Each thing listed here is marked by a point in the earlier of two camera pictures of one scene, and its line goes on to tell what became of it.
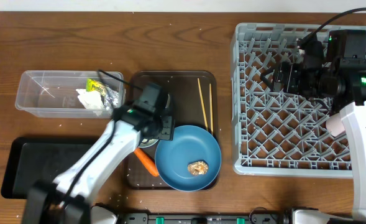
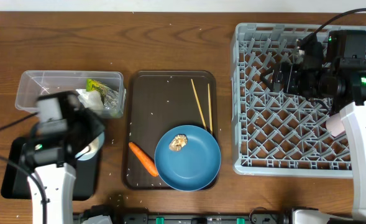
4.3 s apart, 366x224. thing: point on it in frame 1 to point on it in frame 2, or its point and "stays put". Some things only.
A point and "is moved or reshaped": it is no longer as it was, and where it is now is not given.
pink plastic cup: (335, 124) stays put
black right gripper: (292, 71) stays put
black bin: (31, 160) stays put
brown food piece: (197, 168) to (179, 140)
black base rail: (259, 216) stays put
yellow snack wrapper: (109, 96) is moved or reshaped
